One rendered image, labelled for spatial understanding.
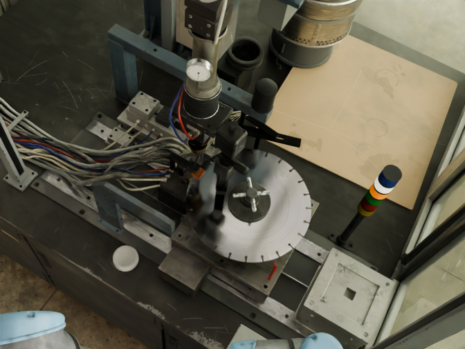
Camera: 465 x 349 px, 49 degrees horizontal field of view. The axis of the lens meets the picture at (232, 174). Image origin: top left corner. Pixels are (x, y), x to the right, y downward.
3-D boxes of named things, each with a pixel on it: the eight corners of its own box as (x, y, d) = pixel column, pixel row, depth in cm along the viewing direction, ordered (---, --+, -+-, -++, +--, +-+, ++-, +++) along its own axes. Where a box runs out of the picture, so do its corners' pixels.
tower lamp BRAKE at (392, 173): (399, 176, 122) (405, 170, 119) (393, 191, 119) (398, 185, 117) (382, 167, 122) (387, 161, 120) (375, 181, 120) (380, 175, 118)
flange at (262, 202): (255, 229, 131) (257, 225, 128) (219, 206, 133) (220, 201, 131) (278, 198, 136) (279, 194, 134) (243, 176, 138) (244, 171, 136)
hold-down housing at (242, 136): (240, 173, 124) (251, 125, 106) (227, 186, 122) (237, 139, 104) (222, 159, 125) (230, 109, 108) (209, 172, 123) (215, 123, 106)
